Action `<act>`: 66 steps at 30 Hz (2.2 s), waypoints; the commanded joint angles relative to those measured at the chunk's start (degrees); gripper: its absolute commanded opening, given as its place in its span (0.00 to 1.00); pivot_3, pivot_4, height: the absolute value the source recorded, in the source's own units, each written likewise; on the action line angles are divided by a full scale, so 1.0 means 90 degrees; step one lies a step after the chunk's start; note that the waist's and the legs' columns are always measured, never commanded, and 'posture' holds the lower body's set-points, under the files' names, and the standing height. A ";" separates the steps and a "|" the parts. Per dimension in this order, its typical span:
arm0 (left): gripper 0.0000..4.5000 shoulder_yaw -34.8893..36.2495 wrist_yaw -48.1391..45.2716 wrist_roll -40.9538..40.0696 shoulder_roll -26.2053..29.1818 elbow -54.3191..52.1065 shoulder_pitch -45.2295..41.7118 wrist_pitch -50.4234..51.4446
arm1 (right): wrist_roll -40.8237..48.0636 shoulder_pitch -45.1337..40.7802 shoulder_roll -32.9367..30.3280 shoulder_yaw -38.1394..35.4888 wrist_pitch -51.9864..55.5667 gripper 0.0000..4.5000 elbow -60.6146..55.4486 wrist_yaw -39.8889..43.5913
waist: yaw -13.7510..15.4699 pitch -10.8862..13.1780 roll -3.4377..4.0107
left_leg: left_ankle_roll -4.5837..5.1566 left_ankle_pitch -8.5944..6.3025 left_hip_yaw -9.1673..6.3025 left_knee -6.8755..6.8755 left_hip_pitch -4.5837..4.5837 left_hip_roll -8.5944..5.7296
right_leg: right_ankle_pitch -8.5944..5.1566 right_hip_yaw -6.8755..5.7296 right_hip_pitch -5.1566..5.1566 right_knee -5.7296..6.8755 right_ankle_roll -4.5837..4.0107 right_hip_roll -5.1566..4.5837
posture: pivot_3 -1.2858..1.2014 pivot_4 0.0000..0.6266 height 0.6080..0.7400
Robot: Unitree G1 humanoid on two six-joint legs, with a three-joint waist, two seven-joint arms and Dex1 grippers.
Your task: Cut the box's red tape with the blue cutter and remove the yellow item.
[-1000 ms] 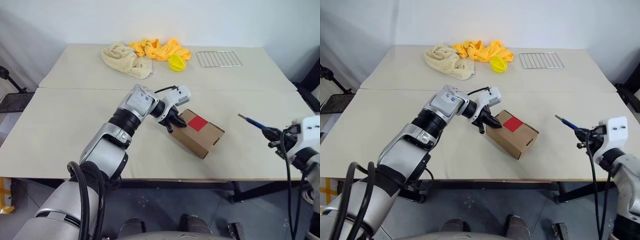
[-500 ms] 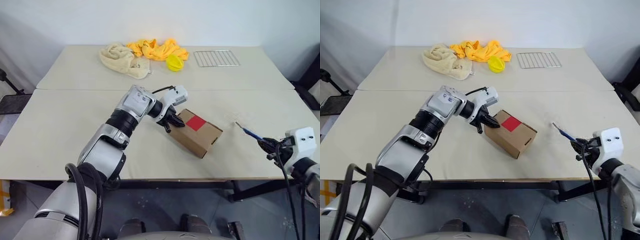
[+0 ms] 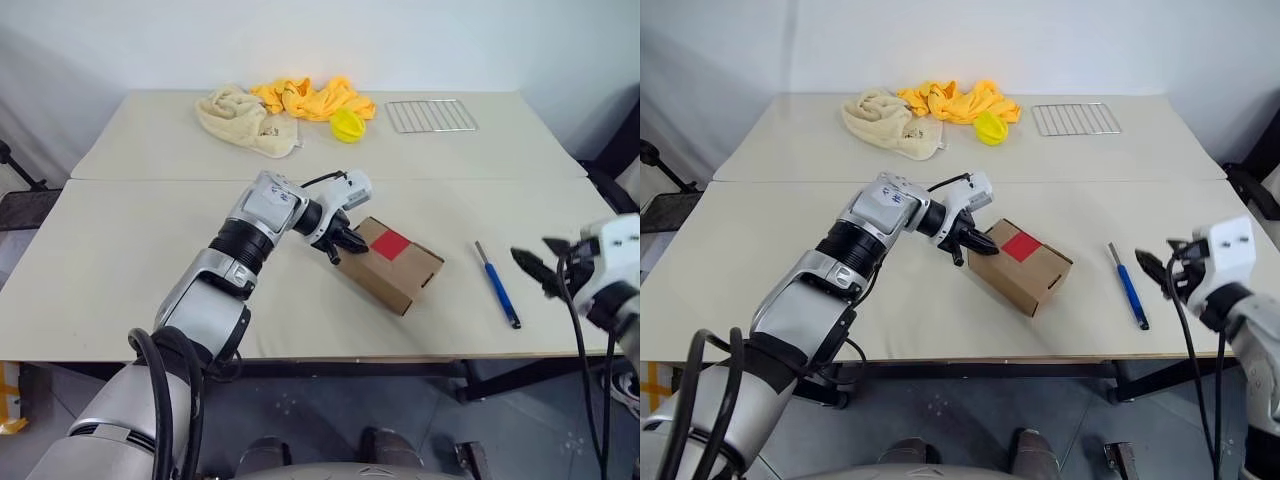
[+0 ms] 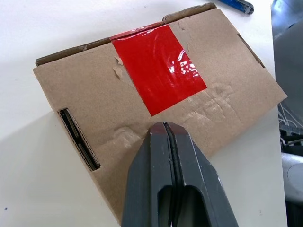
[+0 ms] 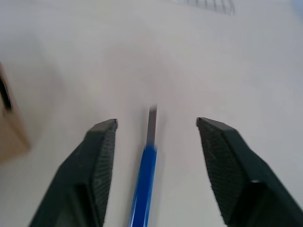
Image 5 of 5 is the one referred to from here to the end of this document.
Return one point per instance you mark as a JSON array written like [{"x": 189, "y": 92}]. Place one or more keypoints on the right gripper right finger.
[{"x": 236, "y": 175}]

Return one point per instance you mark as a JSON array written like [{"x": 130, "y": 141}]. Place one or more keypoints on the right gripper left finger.
[{"x": 78, "y": 179}]

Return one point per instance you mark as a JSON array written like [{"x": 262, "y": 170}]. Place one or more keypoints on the cardboard box with red sticker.
[{"x": 11, "y": 132}]

